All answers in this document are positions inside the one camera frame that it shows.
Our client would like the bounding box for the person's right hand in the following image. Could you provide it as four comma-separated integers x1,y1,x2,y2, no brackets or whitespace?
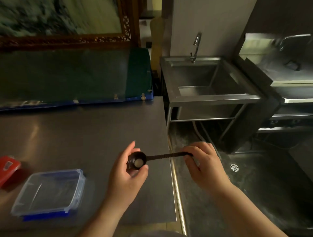
182,142,233,196

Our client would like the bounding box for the person's left hand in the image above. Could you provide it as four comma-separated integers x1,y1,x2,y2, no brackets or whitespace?
106,141,149,209

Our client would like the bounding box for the black measuring scoop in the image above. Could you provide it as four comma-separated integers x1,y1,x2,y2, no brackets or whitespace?
128,151,194,170

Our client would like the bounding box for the person's right forearm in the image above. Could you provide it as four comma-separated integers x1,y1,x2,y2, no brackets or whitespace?
213,184,289,237

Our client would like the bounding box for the person's left forearm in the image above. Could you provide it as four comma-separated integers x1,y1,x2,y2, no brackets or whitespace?
76,196,124,237

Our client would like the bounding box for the stainless steel sink stand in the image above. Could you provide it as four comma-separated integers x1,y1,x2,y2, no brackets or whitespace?
160,56,262,142

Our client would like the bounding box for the clear plastic container blue lid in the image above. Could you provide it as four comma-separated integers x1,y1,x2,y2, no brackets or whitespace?
10,169,86,222

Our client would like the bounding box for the chrome sink faucet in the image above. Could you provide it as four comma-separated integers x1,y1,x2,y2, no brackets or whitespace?
190,32,202,63

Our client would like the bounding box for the green folded board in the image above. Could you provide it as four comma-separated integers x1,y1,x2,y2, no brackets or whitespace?
0,48,154,111

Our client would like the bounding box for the stainless steel counter unit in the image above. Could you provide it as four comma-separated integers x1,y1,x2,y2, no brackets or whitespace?
238,33,313,133

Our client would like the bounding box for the red box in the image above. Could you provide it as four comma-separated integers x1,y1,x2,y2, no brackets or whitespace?
0,156,22,188

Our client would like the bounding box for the curved chrome faucet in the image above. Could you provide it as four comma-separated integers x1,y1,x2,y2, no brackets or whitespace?
279,34,312,52

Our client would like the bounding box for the framed landscape painting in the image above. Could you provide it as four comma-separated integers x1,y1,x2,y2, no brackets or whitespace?
0,0,142,50

